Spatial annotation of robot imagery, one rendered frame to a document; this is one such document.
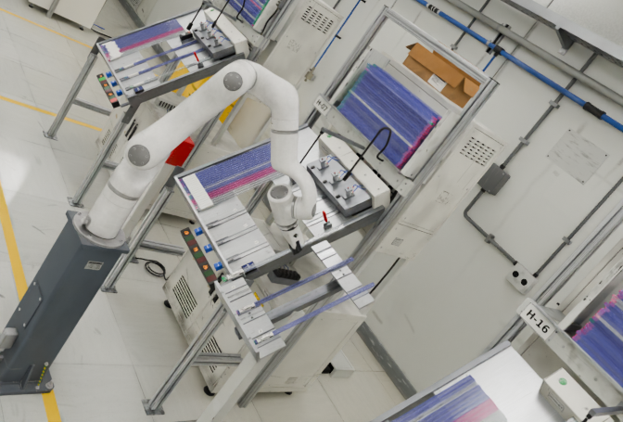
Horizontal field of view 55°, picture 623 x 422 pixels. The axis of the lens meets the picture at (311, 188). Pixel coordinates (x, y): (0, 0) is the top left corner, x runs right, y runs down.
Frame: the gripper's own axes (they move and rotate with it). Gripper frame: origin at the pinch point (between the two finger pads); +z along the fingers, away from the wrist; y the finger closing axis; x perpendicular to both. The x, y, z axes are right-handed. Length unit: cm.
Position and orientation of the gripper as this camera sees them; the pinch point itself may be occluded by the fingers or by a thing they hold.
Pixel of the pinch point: (295, 247)
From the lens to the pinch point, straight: 222.6
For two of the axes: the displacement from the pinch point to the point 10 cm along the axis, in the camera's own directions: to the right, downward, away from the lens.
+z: 1.4, 6.6, 7.4
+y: -5.1, -5.9, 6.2
